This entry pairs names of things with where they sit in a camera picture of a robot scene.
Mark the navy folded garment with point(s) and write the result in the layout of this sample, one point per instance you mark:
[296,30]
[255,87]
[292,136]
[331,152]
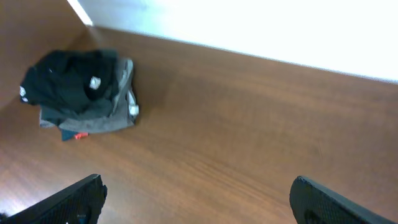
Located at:
[67,135]

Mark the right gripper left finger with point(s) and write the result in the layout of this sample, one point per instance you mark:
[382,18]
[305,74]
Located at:
[80,203]

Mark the red orange garment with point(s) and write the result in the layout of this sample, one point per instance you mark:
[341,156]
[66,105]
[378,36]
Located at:
[80,135]

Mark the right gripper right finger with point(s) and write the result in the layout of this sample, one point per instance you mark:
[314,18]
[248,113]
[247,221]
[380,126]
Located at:
[313,203]

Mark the grey folded garment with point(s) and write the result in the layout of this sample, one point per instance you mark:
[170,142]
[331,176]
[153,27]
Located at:
[124,113]

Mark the black t-shirt small logo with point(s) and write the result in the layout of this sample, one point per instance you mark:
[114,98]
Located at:
[72,85]

